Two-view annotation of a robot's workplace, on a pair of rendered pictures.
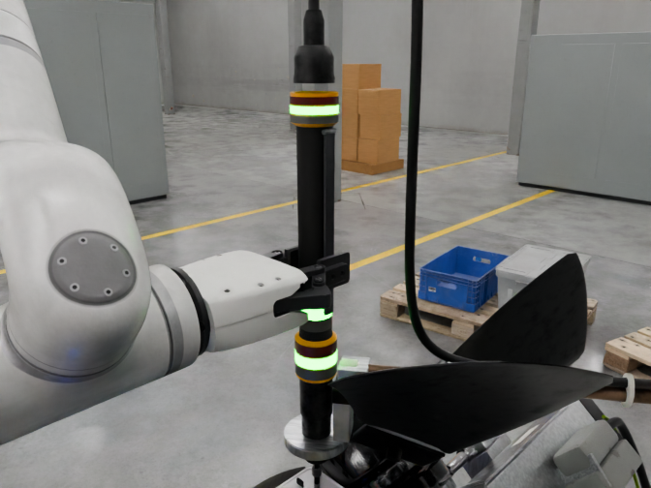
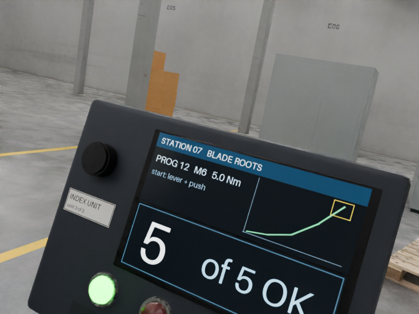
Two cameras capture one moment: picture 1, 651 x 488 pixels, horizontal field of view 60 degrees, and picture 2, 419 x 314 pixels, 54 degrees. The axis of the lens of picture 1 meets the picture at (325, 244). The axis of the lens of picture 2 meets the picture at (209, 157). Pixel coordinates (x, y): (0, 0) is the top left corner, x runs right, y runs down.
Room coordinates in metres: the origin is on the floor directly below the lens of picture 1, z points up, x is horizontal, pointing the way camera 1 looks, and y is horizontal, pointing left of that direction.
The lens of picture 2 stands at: (0.46, 0.89, 1.29)
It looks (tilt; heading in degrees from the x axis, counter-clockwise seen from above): 11 degrees down; 340
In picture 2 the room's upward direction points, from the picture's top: 11 degrees clockwise
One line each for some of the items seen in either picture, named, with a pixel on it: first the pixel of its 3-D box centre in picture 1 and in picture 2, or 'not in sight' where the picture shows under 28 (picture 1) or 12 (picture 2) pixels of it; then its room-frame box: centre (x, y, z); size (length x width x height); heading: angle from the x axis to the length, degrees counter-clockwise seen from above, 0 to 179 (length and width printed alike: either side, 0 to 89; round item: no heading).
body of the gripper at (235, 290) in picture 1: (226, 296); not in sight; (0.45, 0.08, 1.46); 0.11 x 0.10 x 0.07; 135
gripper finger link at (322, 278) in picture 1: (332, 278); not in sight; (0.49, -0.01, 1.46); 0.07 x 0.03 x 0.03; 135
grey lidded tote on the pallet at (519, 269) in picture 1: (542, 286); not in sight; (3.29, -1.35, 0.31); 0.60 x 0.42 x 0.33; 143
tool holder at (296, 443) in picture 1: (325, 401); not in sight; (0.52, 0.00, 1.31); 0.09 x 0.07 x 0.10; 80
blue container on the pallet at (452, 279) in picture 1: (464, 277); not in sight; (3.59, -0.94, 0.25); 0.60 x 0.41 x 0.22; 144
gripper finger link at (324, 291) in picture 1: (286, 296); not in sight; (0.45, 0.03, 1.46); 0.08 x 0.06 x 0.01; 76
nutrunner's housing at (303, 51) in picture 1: (315, 262); not in sight; (0.52, 0.01, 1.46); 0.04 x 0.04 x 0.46
